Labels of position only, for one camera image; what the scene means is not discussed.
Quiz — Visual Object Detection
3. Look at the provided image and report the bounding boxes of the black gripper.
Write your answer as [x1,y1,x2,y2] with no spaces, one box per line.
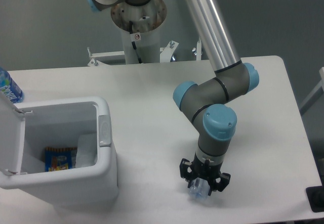
[179,155,231,196]

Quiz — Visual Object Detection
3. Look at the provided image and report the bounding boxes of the clear crushed plastic bottle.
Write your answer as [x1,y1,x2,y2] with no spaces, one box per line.
[188,178,210,201]

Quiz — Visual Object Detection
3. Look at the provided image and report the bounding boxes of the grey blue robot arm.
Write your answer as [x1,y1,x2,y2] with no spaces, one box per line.
[87,0,259,199]

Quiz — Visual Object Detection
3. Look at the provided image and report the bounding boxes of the white trash can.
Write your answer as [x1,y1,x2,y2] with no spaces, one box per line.
[1,96,118,206]

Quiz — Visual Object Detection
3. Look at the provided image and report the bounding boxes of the black clamp table edge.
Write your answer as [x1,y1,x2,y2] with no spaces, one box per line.
[306,186,323,213]

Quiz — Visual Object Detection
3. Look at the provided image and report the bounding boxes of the blue orange snack packet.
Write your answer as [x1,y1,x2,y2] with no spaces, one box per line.
[45,147,77,172]

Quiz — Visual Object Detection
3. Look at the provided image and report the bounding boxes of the blue labelled water bottle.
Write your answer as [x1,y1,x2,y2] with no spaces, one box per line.
[1,68,24,103]

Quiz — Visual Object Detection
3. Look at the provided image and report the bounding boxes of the white bracket middle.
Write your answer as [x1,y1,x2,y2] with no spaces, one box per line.
[160,40,179,63]

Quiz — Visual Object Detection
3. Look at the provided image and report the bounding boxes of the white bracket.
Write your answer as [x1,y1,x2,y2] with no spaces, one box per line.
[160,40,179,63]
[191,37,203,61]
[87,47,126,67]

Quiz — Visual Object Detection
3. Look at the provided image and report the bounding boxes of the white bracket right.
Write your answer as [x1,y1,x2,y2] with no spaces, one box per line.
[191,37,203,61]

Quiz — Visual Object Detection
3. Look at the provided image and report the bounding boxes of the white frame right edge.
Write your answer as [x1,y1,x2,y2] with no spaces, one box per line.
[299,67,323,115]

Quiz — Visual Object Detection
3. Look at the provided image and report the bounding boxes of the white bracket left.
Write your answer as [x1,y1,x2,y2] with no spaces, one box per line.
[87,47,126,67]

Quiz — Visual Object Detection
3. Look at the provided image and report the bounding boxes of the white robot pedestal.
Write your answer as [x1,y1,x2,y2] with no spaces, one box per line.
[111,0,167,64]

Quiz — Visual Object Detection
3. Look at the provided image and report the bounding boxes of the black cable on pedestal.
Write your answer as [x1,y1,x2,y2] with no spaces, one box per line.
[128,20,143,64]

